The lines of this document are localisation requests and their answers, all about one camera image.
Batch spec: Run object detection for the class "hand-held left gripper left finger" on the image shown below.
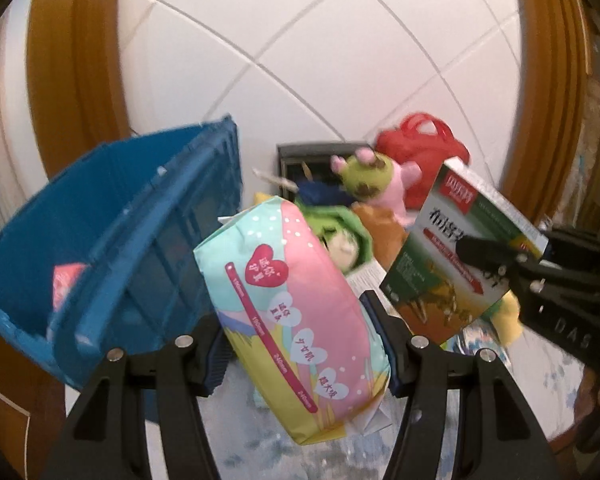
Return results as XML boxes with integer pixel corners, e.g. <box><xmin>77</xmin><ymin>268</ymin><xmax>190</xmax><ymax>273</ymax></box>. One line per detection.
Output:
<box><xmin>40</xmin><ymin>310</ymin><xmax>231</xmax><ymax>480</ymax></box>

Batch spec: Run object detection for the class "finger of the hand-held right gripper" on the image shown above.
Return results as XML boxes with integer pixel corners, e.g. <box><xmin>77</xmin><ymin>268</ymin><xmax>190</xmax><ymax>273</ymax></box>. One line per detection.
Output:
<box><xmin>542</xmin><ymin>227</ymin><xmax>600</xmax><ymax>271</ymax></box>
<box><xmin>455</xmin><ymin>236</ymin><xmax>546</xmax><ymax>291</ymax></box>

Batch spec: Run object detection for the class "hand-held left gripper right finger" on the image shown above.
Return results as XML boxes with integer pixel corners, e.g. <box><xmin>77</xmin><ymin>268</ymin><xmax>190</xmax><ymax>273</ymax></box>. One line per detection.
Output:
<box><xmin>359</xmin><ymin>291</ymin><xmax>563</xmax><ymax>480</ymax></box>

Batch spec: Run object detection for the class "green and white cardboard box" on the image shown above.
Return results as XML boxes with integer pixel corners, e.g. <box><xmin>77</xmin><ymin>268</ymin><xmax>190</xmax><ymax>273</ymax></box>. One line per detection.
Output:
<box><xmin>380</xmin><ymin>157</ymin><xmax>550</xmax><ymax>346</ymax></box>

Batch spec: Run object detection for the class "pastel sanitary pad packet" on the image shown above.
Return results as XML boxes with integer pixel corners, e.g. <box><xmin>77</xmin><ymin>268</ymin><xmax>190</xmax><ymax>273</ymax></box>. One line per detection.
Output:
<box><xmin>193</xmin><ymin>195</ymin><xmax>393</xmax><ymax>446</ymax></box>

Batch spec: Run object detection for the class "blue plastic crate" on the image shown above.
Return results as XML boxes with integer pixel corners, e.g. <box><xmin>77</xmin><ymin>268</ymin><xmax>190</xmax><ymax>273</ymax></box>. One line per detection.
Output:
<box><xmin>0</xmin><ymin>115</ymin><xmax>243</xmax><ymax>421</ymax></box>

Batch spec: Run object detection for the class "white printed leaflet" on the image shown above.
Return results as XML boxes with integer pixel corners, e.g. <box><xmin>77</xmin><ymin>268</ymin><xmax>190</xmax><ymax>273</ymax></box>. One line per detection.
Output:
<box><xmin>347</xmin><ymin>260</ymin><xmax>388</xmax><ymax>306</ymax></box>

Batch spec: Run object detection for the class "yellow plush toy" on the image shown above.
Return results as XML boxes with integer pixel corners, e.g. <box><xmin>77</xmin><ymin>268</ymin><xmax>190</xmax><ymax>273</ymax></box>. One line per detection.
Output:
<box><xmin>480</xmin><ymin>290</ymin><xmax>523</xmax><ymax>348</ymax></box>

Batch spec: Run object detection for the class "brown plush toy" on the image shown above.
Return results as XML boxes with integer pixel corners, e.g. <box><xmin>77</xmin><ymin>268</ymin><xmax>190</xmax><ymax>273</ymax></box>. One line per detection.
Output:
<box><xmin>352</xmin><ymin>202</ymin><xmax>411</xmax><ymax>271</ymax></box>

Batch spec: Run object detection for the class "red handbag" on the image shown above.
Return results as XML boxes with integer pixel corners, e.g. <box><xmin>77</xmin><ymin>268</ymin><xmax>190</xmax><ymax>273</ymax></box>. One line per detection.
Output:
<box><xmin>375</xmin><ymin>112</ymin><xmax>471</xmax><ymax>211</ymax></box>

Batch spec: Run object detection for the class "green hat plush doll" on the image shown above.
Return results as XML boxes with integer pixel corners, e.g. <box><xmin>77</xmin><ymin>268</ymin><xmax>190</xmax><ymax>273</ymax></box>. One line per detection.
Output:
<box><xmin>295</xmin><ymin>200</ymin><xmax>376</xmax><ymax>273</ymax></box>

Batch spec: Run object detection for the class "green and pink plush toy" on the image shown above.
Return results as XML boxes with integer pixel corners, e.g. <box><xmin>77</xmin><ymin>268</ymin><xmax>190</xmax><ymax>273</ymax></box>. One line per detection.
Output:
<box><xmin>330</xmin><ymin>147</ymin><xmax>423</xmax><ymax>226</ymax></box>

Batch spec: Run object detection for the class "pink tissue packet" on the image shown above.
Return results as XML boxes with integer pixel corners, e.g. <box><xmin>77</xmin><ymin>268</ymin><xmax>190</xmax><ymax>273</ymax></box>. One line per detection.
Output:
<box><xmin>50</xmin><ymin>262</ymin><xmax>88</xmax><ymax>313</ymax></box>

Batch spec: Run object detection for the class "black plastic bin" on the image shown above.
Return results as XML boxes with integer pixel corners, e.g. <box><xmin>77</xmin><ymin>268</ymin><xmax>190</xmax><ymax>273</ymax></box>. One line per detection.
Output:
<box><xmin>276</xmin><ymin>141</ymin><xmax>368</xmax><ymax>196</ymax></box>

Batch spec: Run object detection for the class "brown wooden cabinet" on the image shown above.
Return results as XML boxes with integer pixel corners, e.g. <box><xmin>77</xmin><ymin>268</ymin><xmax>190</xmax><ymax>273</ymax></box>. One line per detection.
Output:
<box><xmin>0</xmin><ymin>310</ymin><xmax>66</xmax><ymax>461</ymax></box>

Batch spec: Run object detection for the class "wooden door frame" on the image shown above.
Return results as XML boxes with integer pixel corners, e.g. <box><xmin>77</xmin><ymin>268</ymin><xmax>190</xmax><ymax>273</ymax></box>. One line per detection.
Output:
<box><xmin>500</xmin><ymin>0</ymin><xmax>596</xmax><ymax>221</ymax></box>
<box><xmin>27</xmin><ymin>0</ymin><xmax>131</xmax><ymax>181</ymax></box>

